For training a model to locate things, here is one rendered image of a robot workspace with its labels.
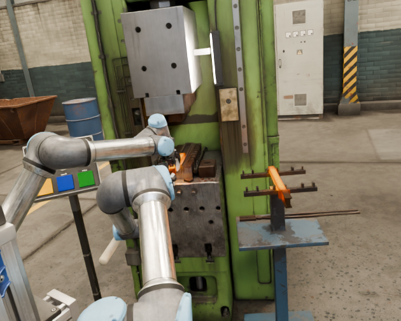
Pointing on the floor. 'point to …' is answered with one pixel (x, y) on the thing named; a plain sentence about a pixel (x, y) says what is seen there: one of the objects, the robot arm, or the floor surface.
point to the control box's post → (84, 245)
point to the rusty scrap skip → (17, 119)
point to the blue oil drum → (83, 118)
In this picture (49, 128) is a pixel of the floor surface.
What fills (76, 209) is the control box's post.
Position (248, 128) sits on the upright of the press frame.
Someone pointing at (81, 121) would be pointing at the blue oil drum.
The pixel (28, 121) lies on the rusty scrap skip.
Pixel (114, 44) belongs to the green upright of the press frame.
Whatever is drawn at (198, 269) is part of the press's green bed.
